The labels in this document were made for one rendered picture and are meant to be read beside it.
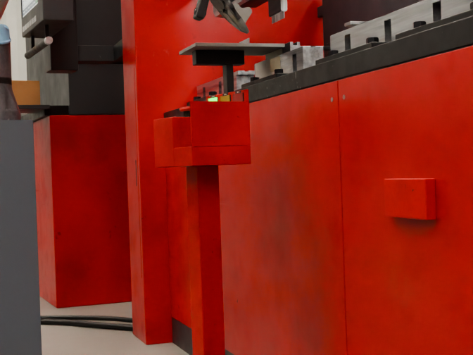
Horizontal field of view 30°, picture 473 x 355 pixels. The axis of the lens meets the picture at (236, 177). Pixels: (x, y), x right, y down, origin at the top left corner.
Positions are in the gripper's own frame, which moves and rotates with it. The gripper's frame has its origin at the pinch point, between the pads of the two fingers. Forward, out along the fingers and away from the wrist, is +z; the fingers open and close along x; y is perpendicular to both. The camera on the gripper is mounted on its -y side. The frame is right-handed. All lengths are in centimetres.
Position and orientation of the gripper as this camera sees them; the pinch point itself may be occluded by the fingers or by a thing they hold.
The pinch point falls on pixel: (243, 31)
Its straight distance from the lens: 259.2
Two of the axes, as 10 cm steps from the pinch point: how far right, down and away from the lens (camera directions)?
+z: 6.4, 7.4, 2.1
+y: 7.0, -6.7, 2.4
